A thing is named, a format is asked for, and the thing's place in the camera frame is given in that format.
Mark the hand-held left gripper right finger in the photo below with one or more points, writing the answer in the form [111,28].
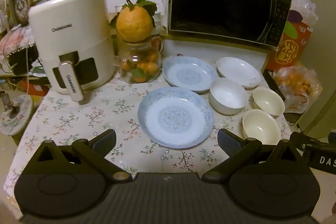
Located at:
[227,140]

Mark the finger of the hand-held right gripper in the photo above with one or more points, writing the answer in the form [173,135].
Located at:
[298,139]

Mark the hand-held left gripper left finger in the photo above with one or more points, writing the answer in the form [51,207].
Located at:
[105,140]

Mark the cream bowl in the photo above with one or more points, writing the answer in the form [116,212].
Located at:
[261,127]
[268,100]

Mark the white bowl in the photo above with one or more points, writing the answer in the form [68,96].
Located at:
[227,95]

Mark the blue patterned plate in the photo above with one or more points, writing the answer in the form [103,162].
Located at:
[187,73]
[176,117]

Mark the white plate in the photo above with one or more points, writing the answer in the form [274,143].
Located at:
[237,71]

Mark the floral tablecloth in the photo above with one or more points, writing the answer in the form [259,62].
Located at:
[78,119]

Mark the plastic bag of oranges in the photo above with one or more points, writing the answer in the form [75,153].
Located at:
[296,87]

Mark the bunch of small tangerines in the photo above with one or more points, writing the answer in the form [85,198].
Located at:
[145,66]

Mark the glass jar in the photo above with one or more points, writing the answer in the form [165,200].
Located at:
[126,56]

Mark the round patterned cushion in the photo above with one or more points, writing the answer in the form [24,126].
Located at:
[15,115]

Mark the wood-edged white stand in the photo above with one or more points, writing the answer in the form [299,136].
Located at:
[210,49]

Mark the red carton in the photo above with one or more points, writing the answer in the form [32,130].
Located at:
[291,45]

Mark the white air fryer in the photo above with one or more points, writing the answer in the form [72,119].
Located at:
[71,37]

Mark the large orange with leaves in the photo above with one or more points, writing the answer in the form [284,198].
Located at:
[134,23]

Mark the white canister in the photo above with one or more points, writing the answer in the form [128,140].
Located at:
[158,20]

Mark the white mug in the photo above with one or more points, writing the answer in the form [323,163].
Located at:
[118,8]

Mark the clear plastic bag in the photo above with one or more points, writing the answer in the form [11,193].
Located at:
[305,6]

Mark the pink lace cloth cover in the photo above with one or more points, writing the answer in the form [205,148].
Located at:
[15,40]

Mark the black microwave oven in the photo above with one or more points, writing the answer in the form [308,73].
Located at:
[220,1]

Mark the framed picture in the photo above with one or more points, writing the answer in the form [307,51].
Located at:
[21,1]

